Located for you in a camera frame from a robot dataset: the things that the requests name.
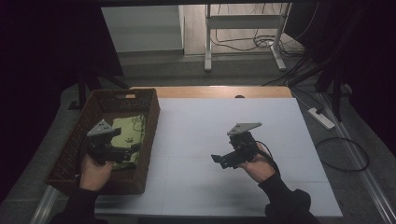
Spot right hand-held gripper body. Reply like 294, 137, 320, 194
227, 121, 263, 165

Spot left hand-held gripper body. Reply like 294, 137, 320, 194
87, 119, 124, 165

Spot green printed cloth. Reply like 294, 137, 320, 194
110, 114, 147, 171

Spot brown woven basket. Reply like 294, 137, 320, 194
45, 88, 162, 195

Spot person's right hand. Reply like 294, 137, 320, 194
237, 143, 276, 184

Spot person's left hand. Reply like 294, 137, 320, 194
78, 153, 115, 192

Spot white table mat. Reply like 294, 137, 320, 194
94, 97, 344, 217

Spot black floor stand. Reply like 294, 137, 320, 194
68, 70, 131, 111
313, 6, 369, 123

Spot wooden table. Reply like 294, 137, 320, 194
129, 86, 293, 99

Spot white power strip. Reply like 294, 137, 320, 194
307, 106, 336, 131

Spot white cabinet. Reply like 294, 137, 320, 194
101, 5, 186, 53

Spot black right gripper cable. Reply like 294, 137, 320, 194
255, 140, 282, 175

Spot metal floor rail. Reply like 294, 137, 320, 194
29, 185, 60, 224
317, 92, 396, 224

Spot tangle of floor cables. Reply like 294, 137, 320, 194
209, 29, 305, 58

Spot looped black floor cable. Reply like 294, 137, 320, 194
314, 136, 371, 173

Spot white metal desk frame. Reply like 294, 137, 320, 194
204, 3, 292, 73

